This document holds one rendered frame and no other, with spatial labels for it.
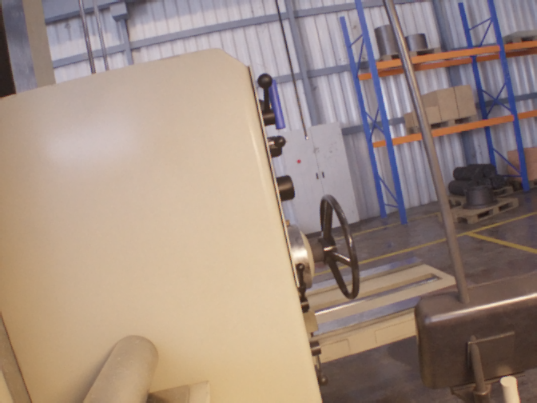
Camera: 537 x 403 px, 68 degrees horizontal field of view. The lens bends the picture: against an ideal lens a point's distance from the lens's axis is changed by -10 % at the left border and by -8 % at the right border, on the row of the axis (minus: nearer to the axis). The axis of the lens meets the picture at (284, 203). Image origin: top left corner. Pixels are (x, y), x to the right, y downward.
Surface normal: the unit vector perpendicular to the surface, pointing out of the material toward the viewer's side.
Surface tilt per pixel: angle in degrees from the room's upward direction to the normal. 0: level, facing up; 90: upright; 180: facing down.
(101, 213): 90
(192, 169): 90
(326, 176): 90
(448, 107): 90
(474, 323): 109
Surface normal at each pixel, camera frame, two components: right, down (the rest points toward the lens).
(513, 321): -0.04, 0.44
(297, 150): 0.15, 0.07
